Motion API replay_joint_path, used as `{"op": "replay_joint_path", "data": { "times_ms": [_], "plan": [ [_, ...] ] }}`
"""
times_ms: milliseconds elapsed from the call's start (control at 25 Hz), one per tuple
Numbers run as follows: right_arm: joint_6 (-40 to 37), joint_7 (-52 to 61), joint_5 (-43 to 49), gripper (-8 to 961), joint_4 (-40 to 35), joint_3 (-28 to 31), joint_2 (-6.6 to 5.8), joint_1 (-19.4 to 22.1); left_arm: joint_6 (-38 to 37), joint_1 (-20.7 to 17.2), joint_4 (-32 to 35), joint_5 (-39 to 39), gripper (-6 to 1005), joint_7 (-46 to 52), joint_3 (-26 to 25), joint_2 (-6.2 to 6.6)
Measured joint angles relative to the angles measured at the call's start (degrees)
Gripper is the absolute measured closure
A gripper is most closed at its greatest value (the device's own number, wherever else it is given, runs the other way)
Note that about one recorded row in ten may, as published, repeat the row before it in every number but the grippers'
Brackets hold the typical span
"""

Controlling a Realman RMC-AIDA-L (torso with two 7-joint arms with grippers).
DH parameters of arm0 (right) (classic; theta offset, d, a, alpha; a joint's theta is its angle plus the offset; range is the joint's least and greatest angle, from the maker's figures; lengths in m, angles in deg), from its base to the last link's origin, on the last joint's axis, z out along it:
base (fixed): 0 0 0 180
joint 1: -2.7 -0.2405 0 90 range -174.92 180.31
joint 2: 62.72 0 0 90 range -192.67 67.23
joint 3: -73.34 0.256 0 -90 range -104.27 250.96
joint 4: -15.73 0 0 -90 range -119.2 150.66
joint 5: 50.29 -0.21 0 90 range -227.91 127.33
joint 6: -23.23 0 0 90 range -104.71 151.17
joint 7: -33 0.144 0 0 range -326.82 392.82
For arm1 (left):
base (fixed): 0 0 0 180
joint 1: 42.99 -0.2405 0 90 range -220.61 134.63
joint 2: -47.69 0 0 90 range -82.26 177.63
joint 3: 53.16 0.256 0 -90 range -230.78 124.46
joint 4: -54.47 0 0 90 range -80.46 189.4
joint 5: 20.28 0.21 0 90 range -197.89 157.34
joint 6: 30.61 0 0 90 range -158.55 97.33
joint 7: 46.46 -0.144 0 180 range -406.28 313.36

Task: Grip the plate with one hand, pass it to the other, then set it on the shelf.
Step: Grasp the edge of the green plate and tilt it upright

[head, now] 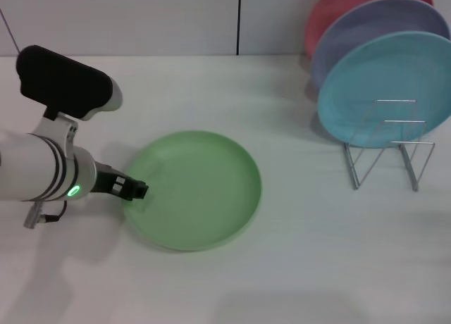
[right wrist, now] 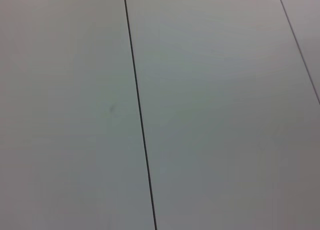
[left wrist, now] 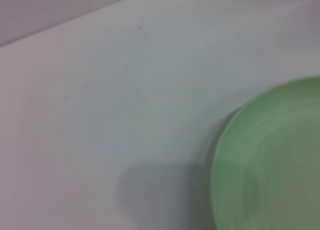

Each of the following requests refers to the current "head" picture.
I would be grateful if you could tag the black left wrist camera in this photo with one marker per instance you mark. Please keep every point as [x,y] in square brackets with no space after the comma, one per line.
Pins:
[60,81]

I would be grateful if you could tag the red plate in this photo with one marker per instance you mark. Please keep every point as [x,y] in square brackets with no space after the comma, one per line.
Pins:
[334,7]

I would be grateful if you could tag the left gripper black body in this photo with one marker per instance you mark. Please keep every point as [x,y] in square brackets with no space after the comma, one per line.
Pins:
[105,181]

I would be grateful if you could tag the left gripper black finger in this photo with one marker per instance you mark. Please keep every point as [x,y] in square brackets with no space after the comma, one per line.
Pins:
[135,189]

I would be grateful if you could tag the green plate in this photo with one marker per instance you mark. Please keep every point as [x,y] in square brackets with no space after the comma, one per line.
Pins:
[201,193]

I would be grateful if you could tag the purple plate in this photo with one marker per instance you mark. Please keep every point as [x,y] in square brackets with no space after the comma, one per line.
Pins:
[380,24]

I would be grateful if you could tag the blue plate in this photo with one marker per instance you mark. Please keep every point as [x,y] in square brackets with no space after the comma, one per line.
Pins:
[384,77]

